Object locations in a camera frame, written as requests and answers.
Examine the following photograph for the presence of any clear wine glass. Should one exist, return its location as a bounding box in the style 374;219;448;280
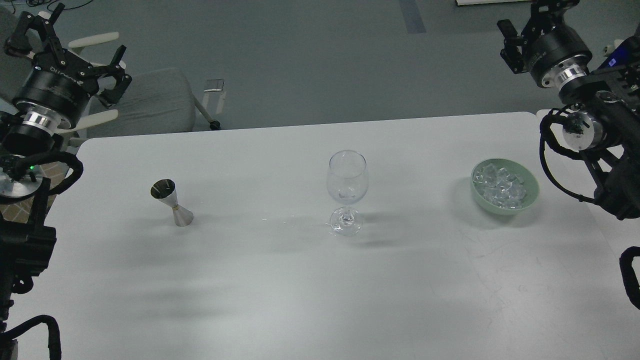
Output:
326;149;370;236

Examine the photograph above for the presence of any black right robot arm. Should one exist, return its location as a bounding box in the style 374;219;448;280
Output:
496;0;640;221

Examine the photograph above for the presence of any grey office chair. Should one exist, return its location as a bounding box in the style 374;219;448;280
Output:
0;7;227;148

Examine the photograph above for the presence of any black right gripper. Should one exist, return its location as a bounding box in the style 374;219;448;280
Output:
496;0;593;90

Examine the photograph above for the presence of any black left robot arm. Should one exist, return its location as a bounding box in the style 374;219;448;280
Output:
0;2;133;360

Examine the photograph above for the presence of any green bowl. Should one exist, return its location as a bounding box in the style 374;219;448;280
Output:
470;158;540;216

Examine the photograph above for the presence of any steel double jigger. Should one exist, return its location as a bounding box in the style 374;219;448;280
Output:
150;178;194;227

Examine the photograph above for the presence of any clear ice cubes pile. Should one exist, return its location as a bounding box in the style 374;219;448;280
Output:
471;162;528;209

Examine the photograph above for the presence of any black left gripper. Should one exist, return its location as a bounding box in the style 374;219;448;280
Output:
4;2;133;133

